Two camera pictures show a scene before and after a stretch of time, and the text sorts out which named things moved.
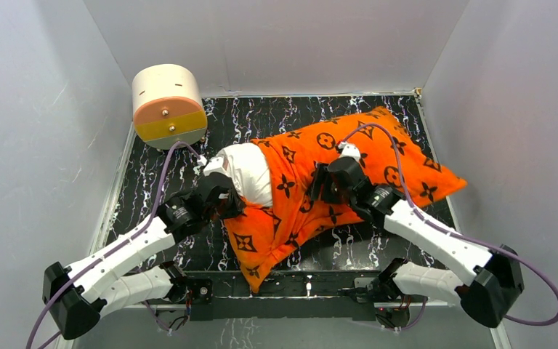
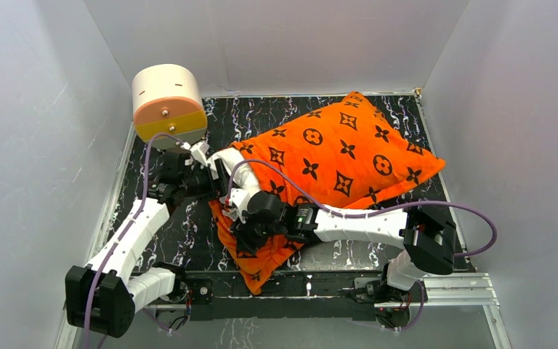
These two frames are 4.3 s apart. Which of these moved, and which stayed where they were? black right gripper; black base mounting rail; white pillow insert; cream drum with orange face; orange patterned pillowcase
Moved: white pillow insert; orange patterned pillowcase; black right gripper
Stayed: cream drum with orange face; black base mounting rail
